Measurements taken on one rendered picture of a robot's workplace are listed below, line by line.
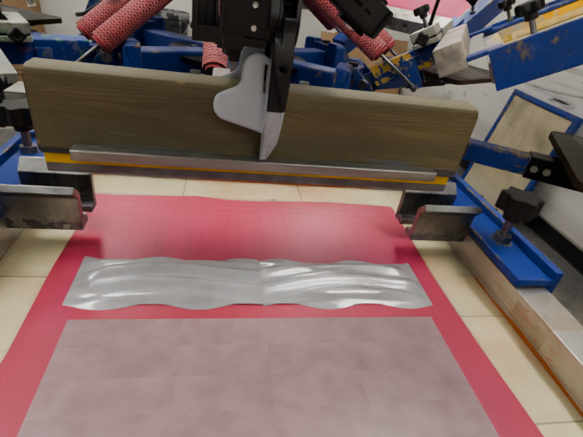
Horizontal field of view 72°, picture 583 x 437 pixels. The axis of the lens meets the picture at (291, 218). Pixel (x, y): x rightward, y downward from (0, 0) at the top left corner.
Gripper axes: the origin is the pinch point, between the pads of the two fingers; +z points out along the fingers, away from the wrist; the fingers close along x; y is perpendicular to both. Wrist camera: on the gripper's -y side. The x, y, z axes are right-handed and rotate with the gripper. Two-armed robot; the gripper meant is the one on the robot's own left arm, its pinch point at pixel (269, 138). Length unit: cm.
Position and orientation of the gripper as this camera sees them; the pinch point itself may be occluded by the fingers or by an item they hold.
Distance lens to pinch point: 39.7
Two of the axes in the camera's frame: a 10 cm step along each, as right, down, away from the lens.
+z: -1.3, 8.4, 5.3
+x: 1.4, 5.4, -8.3
